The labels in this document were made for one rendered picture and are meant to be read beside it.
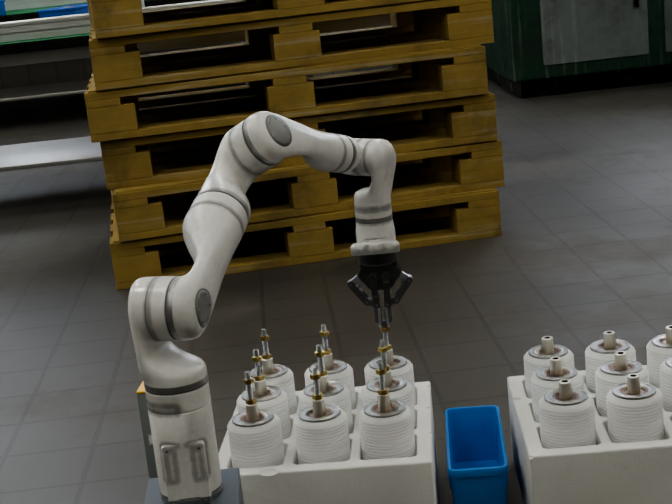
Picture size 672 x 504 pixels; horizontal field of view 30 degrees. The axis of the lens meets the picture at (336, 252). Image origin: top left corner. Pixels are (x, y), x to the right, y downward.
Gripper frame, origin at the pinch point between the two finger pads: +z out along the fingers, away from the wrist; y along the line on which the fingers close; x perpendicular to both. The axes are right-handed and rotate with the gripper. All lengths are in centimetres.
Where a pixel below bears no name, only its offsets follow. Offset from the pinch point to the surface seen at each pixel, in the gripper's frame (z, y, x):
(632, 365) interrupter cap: 9.7, -45.2, 11.2
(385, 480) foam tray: 20.0, 0.6, 31.1
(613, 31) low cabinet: 0, -119, -506
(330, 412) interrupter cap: 9.7, 9.7, 23.5
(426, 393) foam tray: 16.9, -6.9, -1.0
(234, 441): 12.6, 26.9, 26.9
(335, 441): 13.7, 9.0, 27.4
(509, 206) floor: 34, -38, -233
